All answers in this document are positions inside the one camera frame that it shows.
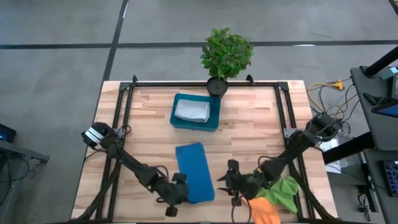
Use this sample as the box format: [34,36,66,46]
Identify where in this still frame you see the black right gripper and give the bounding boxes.
[216,159,264,207]

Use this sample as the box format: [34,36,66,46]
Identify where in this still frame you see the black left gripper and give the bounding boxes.
[152,172,191,218]

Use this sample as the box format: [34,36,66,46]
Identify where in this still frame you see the blue microfiber towel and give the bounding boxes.
[175,142,216,205]

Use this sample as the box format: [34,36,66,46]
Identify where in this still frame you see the orange microfiber towel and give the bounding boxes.
[245,196,282,224]

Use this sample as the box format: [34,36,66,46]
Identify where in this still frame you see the green microfiber towel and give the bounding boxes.
[257,175,300,215]

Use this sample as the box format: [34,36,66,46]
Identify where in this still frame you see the grey microfiber towel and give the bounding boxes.
[173,98,211,124]

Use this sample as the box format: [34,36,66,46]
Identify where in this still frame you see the teal plastic bin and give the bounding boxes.
[169,93,222,133]

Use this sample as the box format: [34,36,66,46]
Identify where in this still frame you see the black desk leg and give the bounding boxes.
[322,131,376,165]

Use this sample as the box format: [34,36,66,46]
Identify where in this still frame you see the green potted plant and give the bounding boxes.
[200,27,254,99]

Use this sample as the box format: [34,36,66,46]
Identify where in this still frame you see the dark grey desk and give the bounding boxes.
[350,65,398,151]
[363,148,398,224]

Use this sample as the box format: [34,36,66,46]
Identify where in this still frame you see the black keyboard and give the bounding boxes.
[382,160,398,197]

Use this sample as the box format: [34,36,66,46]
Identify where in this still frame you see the black wedge-shaped device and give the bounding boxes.
[363,92,379,106]

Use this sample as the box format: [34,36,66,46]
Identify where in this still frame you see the grey side table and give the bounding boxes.
[0,139,50,224]

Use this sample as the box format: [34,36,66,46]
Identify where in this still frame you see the tablet with blue screen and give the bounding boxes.
[371,103,398,119]

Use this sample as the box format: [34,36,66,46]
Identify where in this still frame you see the black device with blue light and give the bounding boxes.
[0,123,17,143]

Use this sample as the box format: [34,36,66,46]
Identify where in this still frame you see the black pole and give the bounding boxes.
[363,45,398,78]

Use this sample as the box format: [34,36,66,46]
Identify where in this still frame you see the small teal box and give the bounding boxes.
[381,66,398,80]

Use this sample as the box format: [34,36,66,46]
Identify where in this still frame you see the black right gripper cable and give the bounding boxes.
[231,194,253,224]

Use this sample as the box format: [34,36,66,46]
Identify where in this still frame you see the black aluminium table frame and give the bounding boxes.
[72,74,340,223]

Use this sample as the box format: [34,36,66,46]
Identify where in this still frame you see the yellow extension cable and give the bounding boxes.
[307,79,359,130]

